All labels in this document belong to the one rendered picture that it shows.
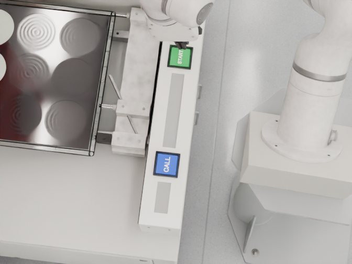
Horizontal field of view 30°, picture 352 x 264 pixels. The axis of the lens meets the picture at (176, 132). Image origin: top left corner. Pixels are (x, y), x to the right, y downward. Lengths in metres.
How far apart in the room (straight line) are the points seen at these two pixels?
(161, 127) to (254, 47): 1.18
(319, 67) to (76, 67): 0.59
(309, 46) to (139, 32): 0.47
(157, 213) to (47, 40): 0.52
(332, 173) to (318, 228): 1.00
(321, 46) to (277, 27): 1.28
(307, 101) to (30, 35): 0.70
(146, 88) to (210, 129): 0.92
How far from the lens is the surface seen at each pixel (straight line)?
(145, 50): 1.65
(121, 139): 1.55
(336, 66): 1.43
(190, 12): 1.18
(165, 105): 1.52
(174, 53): 1.56
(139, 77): 1.63
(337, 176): 1.48
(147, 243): 1.59
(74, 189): 1.63
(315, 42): 1.40
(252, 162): 1.45
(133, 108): 1.57
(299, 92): 1.46
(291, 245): 2.44
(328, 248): 2.47
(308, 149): 1.52
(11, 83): 1.65
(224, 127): 2.51
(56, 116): 1.60
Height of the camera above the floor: 2.41
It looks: 75 degrees down
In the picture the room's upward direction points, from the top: 2 degrees clockwise
